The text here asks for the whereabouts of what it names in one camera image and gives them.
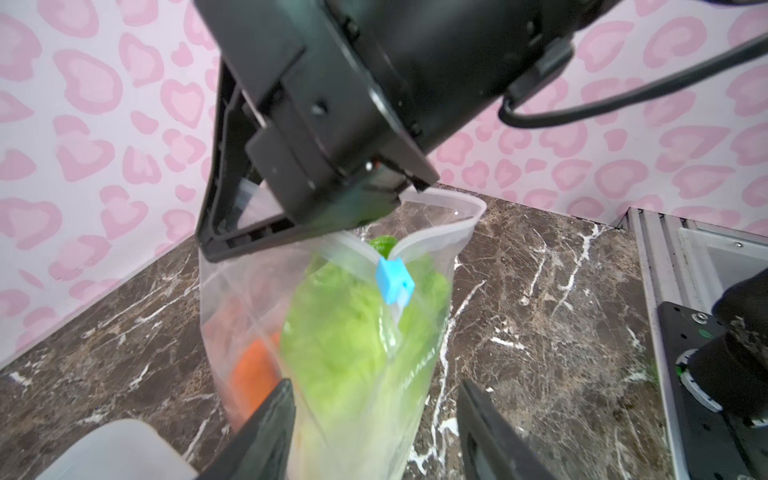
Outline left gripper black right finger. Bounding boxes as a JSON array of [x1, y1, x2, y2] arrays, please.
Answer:
[[457, 379, 555, 480]]

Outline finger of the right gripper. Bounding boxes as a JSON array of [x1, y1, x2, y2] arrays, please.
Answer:
[[195, 60, 336, 263]]

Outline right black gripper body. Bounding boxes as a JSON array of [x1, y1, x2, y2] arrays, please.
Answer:
[[196, 1, 612, 227]]

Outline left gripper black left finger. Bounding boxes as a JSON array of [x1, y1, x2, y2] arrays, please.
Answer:
[[196, 379, 296, 480]]

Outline orange carrot toy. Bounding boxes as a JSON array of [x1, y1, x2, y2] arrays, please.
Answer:
[[230, 334, 282, 423]]

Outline green lettuce toy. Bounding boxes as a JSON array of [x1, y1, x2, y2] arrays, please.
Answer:
[[279, 236, 459, 479]]

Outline white perforated plastic basket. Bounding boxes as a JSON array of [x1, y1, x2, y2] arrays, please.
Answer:
[[38, 419, 198, 480]]

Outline clear zip top bag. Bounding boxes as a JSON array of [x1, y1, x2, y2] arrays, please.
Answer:
[[199, 189, 486, 479]]

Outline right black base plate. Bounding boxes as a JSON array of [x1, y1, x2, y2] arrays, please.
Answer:
[[657, 302, 767, 479]]

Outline aluminium front rail frame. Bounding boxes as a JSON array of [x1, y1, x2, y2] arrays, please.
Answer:
[[621, 207, 767, 479]]

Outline thin black cable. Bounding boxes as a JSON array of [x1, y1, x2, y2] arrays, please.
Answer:
[[497, 32, 768, 130]]

